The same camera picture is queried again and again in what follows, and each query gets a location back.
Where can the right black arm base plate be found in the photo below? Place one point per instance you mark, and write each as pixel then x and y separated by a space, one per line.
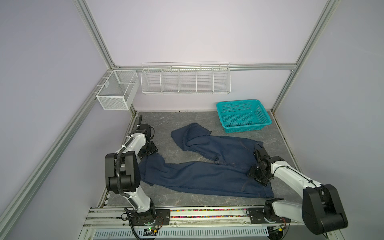
pixel 257 215

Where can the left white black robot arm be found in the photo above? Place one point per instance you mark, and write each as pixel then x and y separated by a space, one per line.
pixel 123 175

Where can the aluminium frame back crossbar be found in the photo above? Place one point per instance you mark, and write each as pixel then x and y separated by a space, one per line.
pixel 211 65

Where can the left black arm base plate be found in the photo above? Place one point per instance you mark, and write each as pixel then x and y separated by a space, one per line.
pixel 152 217

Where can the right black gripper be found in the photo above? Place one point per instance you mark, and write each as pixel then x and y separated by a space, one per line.
pixel 263 180

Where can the aluminium front mounting rail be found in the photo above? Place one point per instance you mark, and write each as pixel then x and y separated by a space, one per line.
pixel 189 217

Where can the small white mesh wall basket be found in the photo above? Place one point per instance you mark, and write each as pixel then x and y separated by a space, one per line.
pixel 119 90

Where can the long white wire wall basket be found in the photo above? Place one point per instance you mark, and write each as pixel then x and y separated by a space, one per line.
pixel 186 81

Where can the teal plastic basket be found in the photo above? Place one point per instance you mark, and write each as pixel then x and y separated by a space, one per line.
pixel 243 116

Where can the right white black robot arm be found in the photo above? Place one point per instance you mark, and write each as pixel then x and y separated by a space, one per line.
pixel 321 209

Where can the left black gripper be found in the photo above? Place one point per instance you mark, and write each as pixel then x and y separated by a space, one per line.
pixel 154 150

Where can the dark blue denim trousers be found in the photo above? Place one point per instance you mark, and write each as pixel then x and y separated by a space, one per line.
pixel 225 174

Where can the white slotted cable duct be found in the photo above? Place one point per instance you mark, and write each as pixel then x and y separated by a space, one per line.
pixel 183 233

